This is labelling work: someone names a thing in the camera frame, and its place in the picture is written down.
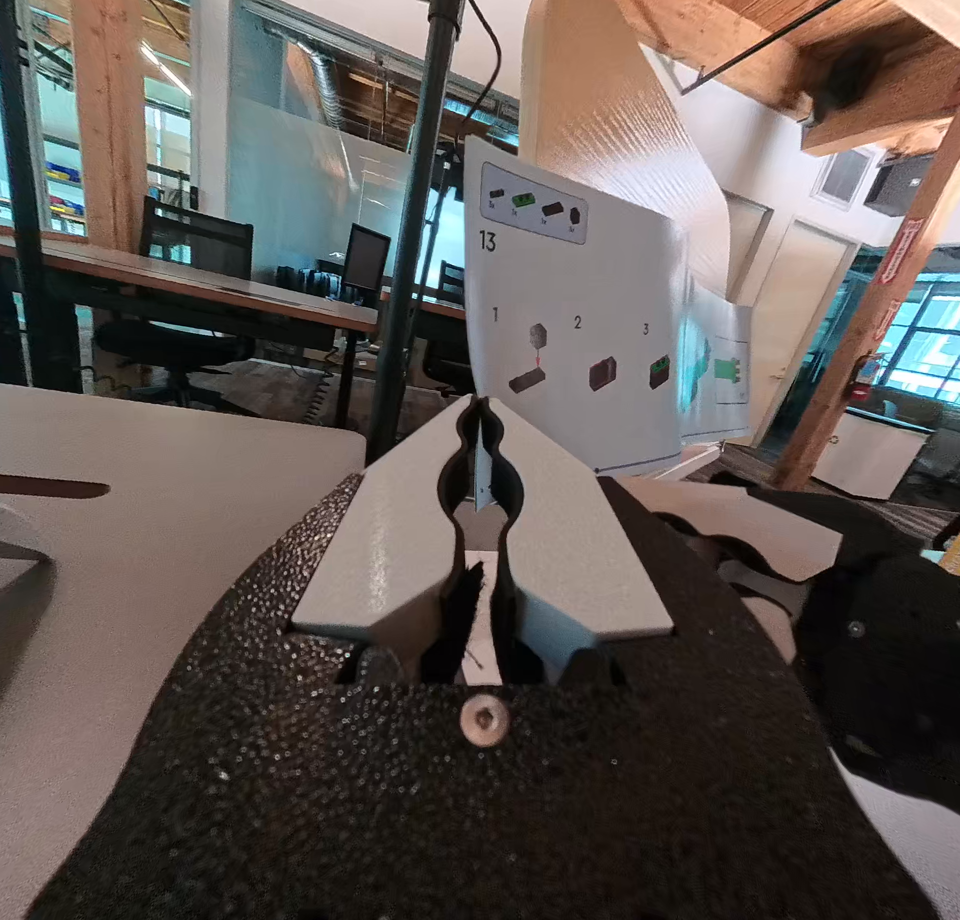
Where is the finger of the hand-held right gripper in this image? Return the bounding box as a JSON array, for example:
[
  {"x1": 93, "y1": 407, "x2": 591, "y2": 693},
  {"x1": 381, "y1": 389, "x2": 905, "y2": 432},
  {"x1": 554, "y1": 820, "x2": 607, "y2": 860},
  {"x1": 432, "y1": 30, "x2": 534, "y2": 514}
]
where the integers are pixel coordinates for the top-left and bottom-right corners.
[
  {"x1": 716, "y1": 559, "x2": 810, "y2": 665},
  {"x1": 621, "y1": 478, "x2": 845, "y2": 584}
]

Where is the red fire extinguisher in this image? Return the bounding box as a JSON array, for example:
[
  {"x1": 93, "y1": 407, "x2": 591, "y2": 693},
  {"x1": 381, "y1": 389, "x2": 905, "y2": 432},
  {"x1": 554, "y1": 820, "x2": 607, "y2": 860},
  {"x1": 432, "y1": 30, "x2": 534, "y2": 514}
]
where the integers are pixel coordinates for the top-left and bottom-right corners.
[{"x1": 847, "y1": 350, "x2": 886, "y2": 404}]

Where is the black cable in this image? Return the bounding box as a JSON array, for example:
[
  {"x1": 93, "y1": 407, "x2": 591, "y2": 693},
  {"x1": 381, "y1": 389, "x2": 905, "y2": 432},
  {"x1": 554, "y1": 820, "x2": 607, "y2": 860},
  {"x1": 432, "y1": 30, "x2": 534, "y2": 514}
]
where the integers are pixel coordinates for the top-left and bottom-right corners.
[{"x1": 448, "y1": 0, "x2": 502, "y2": 145}]

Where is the large grid window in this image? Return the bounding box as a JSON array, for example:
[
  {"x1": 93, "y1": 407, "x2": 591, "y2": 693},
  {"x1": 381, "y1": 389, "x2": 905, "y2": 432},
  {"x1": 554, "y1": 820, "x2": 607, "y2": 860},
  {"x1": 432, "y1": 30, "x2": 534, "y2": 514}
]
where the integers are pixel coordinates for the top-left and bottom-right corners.
[{"x1": 873, "y1": 271, "x2": 960, "y2": 404}]

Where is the wall vent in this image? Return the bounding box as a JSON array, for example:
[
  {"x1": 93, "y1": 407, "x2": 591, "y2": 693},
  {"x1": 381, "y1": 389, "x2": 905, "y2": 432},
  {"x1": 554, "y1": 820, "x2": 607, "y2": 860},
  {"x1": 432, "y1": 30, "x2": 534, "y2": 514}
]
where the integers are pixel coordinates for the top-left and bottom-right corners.
[{"x1": 812, "y1": 146, "x2": 876, "y2": 210}]

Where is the black office chair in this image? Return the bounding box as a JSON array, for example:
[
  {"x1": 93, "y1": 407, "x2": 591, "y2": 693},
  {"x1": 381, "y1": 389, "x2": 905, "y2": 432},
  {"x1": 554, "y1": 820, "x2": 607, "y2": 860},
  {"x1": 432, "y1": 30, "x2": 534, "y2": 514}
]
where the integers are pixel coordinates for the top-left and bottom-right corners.
[
  {"x1": 93, "y1": 316, "x2": 256, "y2": 411},
  {"x1": 138, "y1": 195, "x2": 255, "y2": 282}
]

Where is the studio light on stand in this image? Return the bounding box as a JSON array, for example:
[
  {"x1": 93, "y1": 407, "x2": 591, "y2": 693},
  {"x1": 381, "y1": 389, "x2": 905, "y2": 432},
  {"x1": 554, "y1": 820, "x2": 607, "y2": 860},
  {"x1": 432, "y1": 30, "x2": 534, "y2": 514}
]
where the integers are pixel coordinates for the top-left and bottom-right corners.
[{"x1": 366, "y1": 0, "x2": 470, "y2": 465}]

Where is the white door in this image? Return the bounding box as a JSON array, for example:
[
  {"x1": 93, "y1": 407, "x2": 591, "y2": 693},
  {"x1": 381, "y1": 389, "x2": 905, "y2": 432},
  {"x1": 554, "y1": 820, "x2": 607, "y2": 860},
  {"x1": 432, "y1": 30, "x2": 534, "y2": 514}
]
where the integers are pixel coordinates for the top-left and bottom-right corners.
[
  {"x1": 750, "y1": 217, "x2": 860, "y2": 445},
  {"x1": 720, "y1": 191, "x2": 774, "y2": 299}
]

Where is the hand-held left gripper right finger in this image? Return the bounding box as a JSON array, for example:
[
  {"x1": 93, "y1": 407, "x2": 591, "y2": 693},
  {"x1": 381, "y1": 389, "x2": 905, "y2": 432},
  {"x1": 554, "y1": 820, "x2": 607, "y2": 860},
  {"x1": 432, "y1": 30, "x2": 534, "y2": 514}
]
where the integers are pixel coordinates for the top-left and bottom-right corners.
[{"x1": 480, "y1": 397, "x2": 675, "y2": 683}]

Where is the white instruction booklet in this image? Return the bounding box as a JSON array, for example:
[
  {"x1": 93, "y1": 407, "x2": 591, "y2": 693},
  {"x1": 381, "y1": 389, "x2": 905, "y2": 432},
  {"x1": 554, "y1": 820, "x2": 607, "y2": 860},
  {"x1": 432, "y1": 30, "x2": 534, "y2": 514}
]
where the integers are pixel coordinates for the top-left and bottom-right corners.
[{"x1": 456, "y1": 135, "x2": 753, "y2": 687}]

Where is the black monitor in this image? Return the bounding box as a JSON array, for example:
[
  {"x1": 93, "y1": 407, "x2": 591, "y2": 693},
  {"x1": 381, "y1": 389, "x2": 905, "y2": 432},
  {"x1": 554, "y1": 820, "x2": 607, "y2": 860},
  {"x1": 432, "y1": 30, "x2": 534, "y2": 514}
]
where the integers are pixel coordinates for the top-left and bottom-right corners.
[{"x1": 341, "y1": 223, "x2": 393, "y2": 293}]

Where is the plain wooden column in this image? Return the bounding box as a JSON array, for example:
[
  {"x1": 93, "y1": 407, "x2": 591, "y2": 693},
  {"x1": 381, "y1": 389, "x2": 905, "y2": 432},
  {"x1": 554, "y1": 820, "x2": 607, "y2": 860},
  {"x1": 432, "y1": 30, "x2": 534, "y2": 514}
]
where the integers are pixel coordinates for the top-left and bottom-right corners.
[{"x1": 66, "y1": 0, "x2": 149, "y2": 252}]

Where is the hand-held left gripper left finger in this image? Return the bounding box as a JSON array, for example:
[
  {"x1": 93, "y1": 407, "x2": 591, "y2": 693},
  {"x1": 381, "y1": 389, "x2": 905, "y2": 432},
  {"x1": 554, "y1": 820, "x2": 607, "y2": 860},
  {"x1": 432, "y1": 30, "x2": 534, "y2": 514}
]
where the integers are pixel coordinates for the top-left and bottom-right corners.
[{"x1": 289, "y1": 394, "x2": 483, "y2": 670}]

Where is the long wooden desk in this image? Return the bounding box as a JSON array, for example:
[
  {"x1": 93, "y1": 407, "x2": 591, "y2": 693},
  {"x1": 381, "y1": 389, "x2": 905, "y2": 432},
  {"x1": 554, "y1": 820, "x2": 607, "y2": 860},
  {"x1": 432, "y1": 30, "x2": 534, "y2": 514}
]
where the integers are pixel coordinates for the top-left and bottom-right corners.
[
  {"x1": 0, "y1": 236, "x2": 381, "y2": 426},
  {"x1": 378, "y1": 289, "x2": 468, "y2": 323}
]

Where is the wooden column with red signs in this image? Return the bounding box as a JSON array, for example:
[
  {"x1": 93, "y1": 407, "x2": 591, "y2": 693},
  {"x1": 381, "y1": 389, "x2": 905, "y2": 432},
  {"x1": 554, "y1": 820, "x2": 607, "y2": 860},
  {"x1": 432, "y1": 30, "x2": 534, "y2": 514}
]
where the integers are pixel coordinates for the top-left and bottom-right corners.
[{"x1": 772, "y1": 106, "x2": 960, "y2": 490}]

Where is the black speaker box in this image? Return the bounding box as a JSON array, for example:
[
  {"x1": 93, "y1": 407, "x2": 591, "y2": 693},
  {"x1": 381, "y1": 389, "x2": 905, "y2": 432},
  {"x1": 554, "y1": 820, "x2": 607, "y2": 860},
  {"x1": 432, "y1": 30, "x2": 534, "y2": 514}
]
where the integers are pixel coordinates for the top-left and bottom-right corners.
[{"x1": 864, "y1": 152, "x2": 936, "y2": 218}]

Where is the white cabinet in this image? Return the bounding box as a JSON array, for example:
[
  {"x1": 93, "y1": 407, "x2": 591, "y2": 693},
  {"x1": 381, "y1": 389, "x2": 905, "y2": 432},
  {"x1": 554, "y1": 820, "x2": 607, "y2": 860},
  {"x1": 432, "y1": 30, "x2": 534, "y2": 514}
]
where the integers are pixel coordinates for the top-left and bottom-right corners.
[{"x1": 812, "y1": 406, "x2": 936, "y2": 503}]

